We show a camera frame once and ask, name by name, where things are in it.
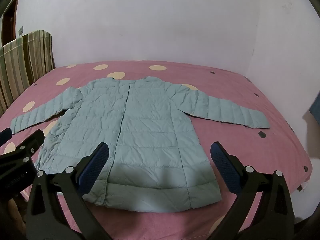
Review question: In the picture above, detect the light blue quilted jacket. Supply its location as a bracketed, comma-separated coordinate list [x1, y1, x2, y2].
[10, 76, 270, 207]

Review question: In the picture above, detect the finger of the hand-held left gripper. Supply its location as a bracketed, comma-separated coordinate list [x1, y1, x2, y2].
[0, 127, 13, 147]
[0, 129, 45, 167]

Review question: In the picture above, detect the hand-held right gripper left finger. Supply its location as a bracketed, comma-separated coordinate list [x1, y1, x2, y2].
[25, 142, 112, 240]

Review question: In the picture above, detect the brown wooden door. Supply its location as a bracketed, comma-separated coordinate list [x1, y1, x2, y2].
[0, 0, 21, 48]

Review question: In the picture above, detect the person's left hand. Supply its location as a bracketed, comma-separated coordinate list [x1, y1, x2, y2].
[7, 194, 27, 240]

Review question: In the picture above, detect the dark blue cloth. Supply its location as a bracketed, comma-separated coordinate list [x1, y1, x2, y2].
[309, 100, 320, 118]

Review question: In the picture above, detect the striped headboard cushion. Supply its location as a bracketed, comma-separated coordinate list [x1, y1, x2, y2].
[0, 29, 55, 115]

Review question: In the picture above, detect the pink dotted bed sheet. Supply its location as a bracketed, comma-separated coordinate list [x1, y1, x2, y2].
[0, 60, 313, 240]

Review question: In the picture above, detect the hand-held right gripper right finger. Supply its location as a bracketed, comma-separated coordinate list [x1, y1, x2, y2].
[210, 141, 297, 240]

